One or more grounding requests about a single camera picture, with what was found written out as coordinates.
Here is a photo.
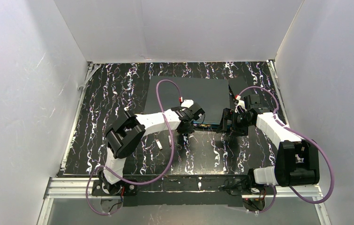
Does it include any purple cable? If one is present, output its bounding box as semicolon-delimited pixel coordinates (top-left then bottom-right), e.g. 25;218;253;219
85;79;184;217
234;86;335;215

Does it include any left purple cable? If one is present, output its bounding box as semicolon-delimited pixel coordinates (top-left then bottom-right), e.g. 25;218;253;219
85;79;184;217

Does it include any aluminium front rail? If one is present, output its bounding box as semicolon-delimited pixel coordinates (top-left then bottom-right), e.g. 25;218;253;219
43;176;324;200

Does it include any metal wrench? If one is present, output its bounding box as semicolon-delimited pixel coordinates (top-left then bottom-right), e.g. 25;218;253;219
77;63;101;90

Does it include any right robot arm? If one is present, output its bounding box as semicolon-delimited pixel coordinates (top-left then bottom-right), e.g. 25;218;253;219
217;94;320;188

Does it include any large teal network switch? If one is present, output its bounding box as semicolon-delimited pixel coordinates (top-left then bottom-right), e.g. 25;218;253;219
143;76;230;128

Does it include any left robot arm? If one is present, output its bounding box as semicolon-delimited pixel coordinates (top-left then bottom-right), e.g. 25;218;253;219
103;100;205;185

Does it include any small silver plug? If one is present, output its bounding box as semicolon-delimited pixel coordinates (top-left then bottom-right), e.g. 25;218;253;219
156;139;163;150
168;135;173;148

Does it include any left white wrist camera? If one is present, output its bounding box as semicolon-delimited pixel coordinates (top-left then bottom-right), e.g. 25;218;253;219
181;99;194;108

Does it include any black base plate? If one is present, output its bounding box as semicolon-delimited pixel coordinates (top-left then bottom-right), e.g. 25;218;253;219
88;174;276;210

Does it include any small black network switch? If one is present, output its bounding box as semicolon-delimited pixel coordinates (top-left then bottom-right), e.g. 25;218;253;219
228;76;250;107

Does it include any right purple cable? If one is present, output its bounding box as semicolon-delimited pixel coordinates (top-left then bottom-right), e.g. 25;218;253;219
234;86;335;215

